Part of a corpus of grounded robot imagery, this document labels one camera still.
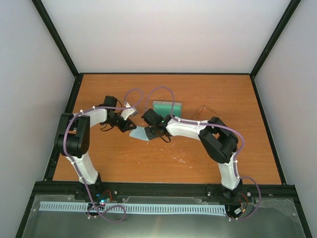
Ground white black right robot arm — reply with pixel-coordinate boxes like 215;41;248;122
141;109;242;200

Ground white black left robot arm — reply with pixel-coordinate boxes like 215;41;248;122
54;96;137;200

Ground red thin-frame sunglasses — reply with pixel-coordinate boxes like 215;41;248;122
195;105;221;120

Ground metal front plate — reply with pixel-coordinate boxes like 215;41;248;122
23;195;305;238

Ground light blue slotted cable duct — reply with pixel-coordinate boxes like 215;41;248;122
38;201;226;216

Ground black aluminium frame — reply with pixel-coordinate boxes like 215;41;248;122
16;0;300;238

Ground light blue cleaning cloth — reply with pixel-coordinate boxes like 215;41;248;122
129;126;149;141

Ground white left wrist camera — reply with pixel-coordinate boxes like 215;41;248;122
121;102;138;120

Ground grey leather glasses case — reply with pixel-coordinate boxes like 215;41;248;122
153;101;182;118

